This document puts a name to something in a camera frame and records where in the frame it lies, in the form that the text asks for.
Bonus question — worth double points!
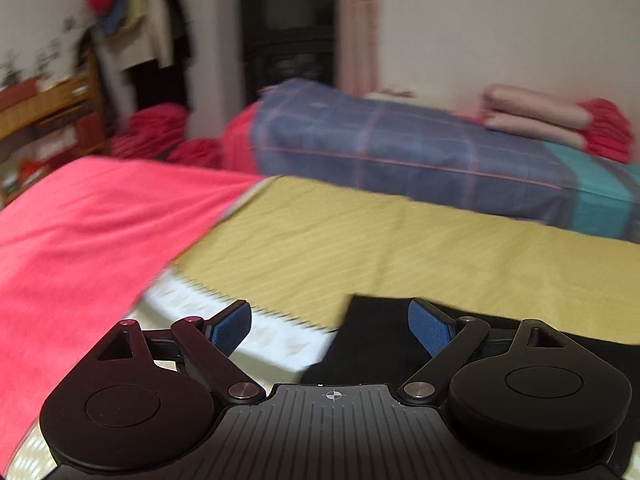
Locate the dark window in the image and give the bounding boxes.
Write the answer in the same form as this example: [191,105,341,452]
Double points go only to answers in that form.
[240,0,336,103]

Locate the pink curtain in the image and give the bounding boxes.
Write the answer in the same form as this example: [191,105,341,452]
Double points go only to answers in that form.
[336,0,378,96]

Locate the pink red bed sheet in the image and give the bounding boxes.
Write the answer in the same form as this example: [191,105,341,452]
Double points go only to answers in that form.
[1,157,257,463]

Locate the beige zigzag patterned bedsheet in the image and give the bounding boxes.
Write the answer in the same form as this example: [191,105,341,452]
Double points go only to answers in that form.
[8,266,342,476]

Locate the yellow quilted blanket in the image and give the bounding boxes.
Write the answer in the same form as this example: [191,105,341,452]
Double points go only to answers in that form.
[174,177,639,344]

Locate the blue plaid folded quilt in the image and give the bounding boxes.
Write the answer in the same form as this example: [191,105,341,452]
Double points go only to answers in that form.
[248,78,639,242]

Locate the wooden shelf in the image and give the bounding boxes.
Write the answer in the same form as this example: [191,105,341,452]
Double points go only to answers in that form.
[1,49,118,206]

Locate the red folded clothes stack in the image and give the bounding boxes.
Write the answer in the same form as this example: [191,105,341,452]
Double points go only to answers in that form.
[577,99,634,165]

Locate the pink folded blanket upper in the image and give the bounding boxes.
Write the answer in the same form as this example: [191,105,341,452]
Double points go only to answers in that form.
[482,84,592,130]

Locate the red clothes pile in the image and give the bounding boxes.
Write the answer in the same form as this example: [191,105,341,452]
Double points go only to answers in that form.
[110,103,224,169]

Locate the pink folded blanket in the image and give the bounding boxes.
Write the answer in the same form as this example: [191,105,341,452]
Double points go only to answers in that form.
[484,113,587,151]
[482,84,592,130]

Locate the black knit pants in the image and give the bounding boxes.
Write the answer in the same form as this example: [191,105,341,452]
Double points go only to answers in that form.
[302,296,639,476]

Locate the pink folded blanket lower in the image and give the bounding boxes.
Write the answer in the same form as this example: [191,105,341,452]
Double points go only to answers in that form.
[484,113,587,151]

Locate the hanging clothes on rack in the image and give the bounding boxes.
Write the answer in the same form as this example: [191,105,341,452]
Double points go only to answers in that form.
[75,0,192,110]

